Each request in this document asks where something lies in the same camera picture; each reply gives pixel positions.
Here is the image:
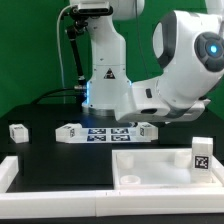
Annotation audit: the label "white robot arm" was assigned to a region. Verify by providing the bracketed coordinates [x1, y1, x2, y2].
[69, 0, 224, 122]

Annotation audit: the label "black cables at base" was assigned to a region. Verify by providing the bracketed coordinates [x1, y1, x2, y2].
[30, 87, 88, 106]

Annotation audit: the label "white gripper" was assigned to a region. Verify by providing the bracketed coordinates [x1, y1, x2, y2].
[115, 99, 210, 123]

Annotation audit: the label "white U-shaped fence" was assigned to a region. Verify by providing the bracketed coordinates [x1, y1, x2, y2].
[0, 156, 224, 219]

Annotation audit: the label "fiducial marker sheet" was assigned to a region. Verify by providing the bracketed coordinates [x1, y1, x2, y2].
[69, 127, 151, 143]

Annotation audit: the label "white square table top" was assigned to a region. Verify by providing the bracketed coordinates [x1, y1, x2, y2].
[112, 148, 224, 190]

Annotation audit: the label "black camera on mount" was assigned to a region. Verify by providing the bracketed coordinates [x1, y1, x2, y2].
[66, 2, 113, 86]

